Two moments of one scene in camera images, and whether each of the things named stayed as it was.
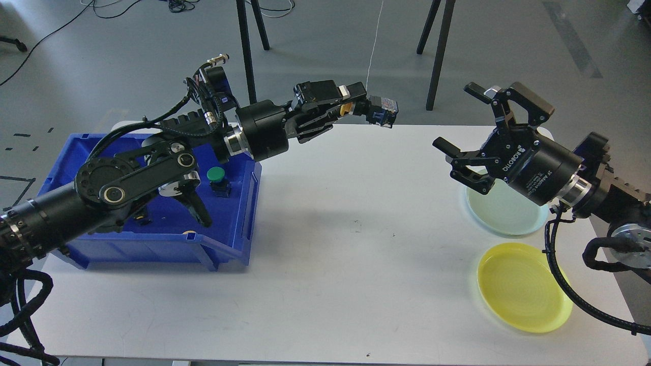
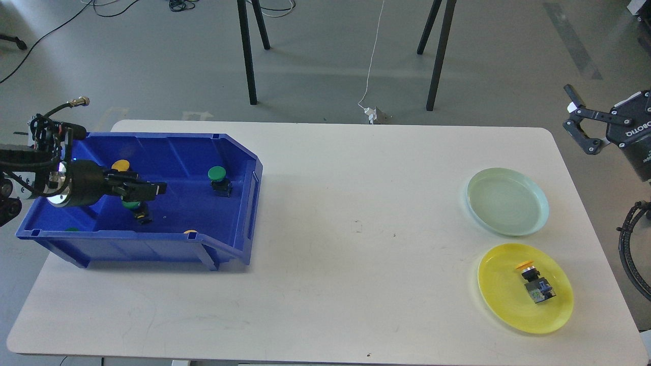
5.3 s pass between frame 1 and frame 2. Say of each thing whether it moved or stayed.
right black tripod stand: stayed
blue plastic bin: stayed
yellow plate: stayed
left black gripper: moved
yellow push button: moved
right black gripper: moved
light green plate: stayed
